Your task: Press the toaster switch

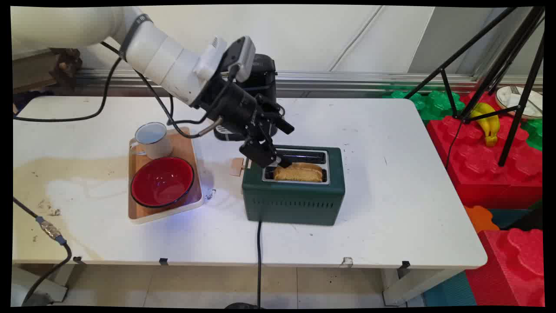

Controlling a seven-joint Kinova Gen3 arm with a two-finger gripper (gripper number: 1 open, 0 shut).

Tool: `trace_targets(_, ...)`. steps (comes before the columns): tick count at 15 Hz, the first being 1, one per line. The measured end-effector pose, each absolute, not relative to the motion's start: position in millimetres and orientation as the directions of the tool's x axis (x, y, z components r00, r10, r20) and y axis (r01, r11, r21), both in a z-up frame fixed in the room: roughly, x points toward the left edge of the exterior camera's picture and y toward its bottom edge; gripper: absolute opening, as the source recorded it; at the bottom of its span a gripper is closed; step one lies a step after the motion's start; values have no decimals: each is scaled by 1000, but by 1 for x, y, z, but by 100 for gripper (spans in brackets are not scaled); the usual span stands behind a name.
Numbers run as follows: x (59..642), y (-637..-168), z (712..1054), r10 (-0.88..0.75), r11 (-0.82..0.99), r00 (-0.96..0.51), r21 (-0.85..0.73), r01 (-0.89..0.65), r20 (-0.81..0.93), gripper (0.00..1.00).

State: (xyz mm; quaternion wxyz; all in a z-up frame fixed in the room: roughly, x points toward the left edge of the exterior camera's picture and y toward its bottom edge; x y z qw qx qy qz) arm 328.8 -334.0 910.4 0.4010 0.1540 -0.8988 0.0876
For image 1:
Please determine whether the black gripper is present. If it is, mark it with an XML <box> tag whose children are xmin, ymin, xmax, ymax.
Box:
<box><xmin>190</xmin><ymin>75</ymin><xmax>295</xmax><ymax>170</ymax></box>

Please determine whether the toasted bread slice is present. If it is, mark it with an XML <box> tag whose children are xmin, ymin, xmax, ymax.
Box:
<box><xmin>273</xmin><ymin>163</ymin><xmax>324</xmax><ymax>183</ymax></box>

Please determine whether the green two-slot toaster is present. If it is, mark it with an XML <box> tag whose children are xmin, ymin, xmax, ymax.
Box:
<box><xmin>242</xmin><ymin>145</ymin><xmax>346</xmax><ymax>226</ymax></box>

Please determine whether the black coffee machine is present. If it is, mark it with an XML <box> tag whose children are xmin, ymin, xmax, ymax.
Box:
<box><xmin>213</xmin><ymin>53</ymin><xmax>279</xmax><ymax>142</ymax></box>

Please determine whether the wooden serving tray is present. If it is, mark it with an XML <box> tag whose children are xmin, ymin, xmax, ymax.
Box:
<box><xmin>128</xmin><ymin>127</ymin><xmax>204</xmax><ymax>225</ymax></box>

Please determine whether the red bowl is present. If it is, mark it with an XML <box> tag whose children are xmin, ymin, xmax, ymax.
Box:
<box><xmin>130</xmin><ymin>156</ymin><xmax>195</xmax><ymax>209</ymax></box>

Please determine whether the white enamel mug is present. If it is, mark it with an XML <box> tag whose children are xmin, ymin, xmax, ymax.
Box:
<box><xmin>129</xmin><ymin>122</ymin><xmax>174</xmax><ymax>160</ymax></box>

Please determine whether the white table leg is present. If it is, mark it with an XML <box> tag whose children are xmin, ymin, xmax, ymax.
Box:
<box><xmin>381</xmin><ymin>267</ymin><xmax>463</xmax><ymax>307</ymax></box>
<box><xmin>12</xmin><ymin>263</ymin><xmax>75</xmax><ymax>304</ymax></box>

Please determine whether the large red foam block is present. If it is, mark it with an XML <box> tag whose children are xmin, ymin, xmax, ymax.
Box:
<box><xmin>425</xmin><ymin>91</ymin><xmax>543</xmax><ymax>210</ymax></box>

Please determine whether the yellow banana bunch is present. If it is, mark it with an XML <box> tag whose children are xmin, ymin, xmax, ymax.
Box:
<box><xmin>470</xmin><ymin>102</ymin><xmax>501</xmax><ymax>147</ymax></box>

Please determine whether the brown wooden furniture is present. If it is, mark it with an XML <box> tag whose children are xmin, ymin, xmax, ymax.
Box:
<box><xmin>13</xmin><ymin>47</ymin><xmax>83</xmax><ymax>94</ymax></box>

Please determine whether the orange foam block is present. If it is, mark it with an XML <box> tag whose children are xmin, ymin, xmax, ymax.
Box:
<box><xmin>463</xmin><ymin>205</ymin><xmax>500</xmax><ymax>234</ymax></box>

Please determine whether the teal foam mat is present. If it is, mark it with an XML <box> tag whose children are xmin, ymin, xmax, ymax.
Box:
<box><xmin>423</xmin><ymin>271</ymin><xmax>477</xmax><ymax>307</ymax></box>

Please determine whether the white plate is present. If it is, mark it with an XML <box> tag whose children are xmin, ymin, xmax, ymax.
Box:
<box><xmin>495</xmin><ymin>85</ymin><xmax>543</xmax><ymax>120</ymax></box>

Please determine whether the black tripod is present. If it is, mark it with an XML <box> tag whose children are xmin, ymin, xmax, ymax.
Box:
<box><xmin>404</xmin><ymin>7</ymin><xmax>546</xmax><ymax>167</ymax></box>

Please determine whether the silver fork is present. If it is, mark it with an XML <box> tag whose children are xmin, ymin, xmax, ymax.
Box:
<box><xmin>510</xmin><ymin>86</ymin><xmax>543</xmax><ymax>116</ymax></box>

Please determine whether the small green foam block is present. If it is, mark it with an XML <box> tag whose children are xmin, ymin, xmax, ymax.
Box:
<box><xmin>520</xmin><ymin>118</ymin><xmax>543</xmax><ymax>152</ymax></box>

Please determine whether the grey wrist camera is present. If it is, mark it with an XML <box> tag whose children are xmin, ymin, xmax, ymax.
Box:
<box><xmin>193</xmin><ymin>36</ymin><xmax>257</xmax><ymax>83</ymax></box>

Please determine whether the aluminium wall rail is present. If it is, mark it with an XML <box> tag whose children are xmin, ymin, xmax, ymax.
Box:
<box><xmin>75</xmin><ymin>69</ymin><xmax>543</xmax><ymax>93</ymax></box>

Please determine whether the black toaster power cord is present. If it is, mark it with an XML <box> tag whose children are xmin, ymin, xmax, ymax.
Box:
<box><xmin>256</xmin><ymin>220</ymin><xmax>264</xmax><ymax>309</ymax></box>

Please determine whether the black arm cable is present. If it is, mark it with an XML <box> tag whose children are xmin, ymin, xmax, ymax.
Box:
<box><xmin>13</xmin><ymin>41</ymin><xmax>226</xmax><ymax>140</ymax></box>

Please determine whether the black cable with metal connector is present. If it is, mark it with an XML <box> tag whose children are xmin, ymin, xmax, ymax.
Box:
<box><xmin>13</xmin><ymin>197</ymin><xmax>73</xmax><ymax>306</ymax></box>

